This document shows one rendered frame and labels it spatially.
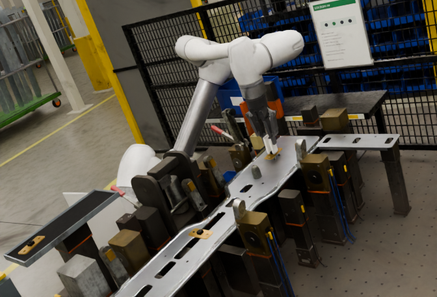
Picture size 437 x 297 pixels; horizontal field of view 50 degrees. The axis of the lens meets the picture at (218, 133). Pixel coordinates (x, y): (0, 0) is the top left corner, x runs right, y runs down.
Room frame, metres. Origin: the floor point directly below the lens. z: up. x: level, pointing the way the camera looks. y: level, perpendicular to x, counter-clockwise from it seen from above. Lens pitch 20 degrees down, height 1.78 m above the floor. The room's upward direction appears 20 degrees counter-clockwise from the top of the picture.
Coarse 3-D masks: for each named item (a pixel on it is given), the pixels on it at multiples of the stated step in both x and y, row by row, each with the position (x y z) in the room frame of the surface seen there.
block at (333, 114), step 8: (328, 112) 1.74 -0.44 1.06; (336, 112) 1.71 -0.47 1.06; (344, 112) 1.71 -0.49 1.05; (328, 120) 1.70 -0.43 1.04; (336, 120) 1.68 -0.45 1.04; (344, 120) 1.70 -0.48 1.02; (328, 128) 1.71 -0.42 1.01; (336, 128) 1.69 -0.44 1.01; (344, 128) 1.70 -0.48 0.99; (352, 152) 1.71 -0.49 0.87; (360, 176) 1.72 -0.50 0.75; (360, 184) 1.71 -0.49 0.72
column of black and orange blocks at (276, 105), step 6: (270, 84) 1.93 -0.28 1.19; (270, 90) 1.93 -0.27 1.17; (270, 96) 1.94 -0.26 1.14; (276, 96) 1.94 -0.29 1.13; (270, 102) 1.94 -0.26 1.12; (276, 102) 1.93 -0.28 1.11; (270, 108) 1.95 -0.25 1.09; (276, 108) 1.92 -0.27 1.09; (276, 114) 1.93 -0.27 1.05; (282, 114) 1.94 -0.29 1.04; (282, 120) 1.94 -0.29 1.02; (282, 126) 1.93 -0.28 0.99; (282, 132) 1.93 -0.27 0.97; (288, 132) 1.95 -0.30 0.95
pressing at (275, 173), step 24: (288, 144) 1.71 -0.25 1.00; (312, 144) 1.64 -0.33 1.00; (264, 168) 1.58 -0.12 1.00; (288, 168) 1.52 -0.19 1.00; (240, 192) 1.47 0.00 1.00; (264, 192) 1.41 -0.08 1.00; (168, 240) 1.32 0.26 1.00; (216, 240) 1.23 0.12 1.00; (144, 264) 1.24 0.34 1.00; (192, 264) 1.16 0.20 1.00; (120, 288) 1.16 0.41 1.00; (168, 288) 1.09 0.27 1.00
